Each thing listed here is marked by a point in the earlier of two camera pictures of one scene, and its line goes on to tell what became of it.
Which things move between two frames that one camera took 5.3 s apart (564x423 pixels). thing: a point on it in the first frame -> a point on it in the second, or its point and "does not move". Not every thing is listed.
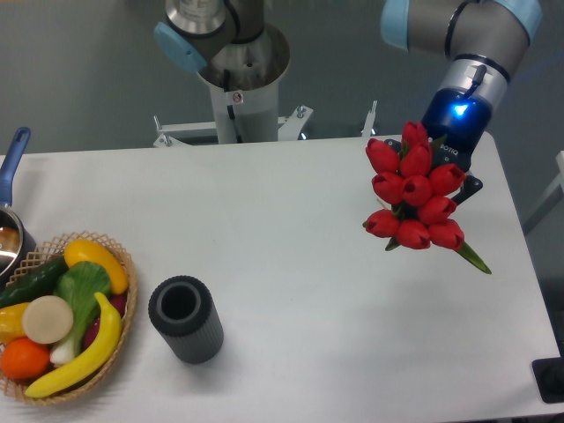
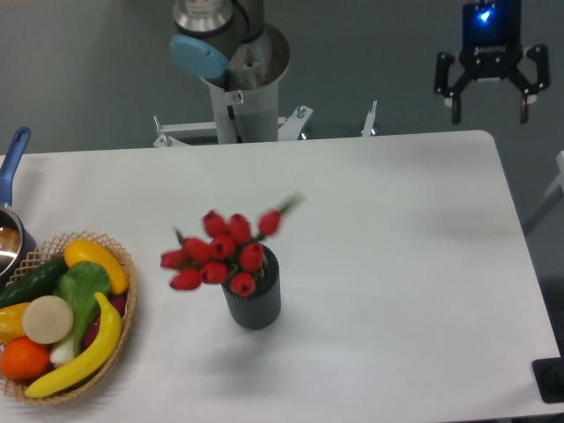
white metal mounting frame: x=287 y=126 does not move
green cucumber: x=40 y=283 does not move
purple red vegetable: x=117 y=301 does not move
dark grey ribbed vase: x=182 y=309 -> x=262 y=309
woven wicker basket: x=53 y=250 does not move
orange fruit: x=25 y=359 does not move
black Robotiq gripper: x=462 y=118 -> x=492 y=49
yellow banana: x=91 y=362 does not move
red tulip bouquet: x=422 y=196 -> x=227 y=253
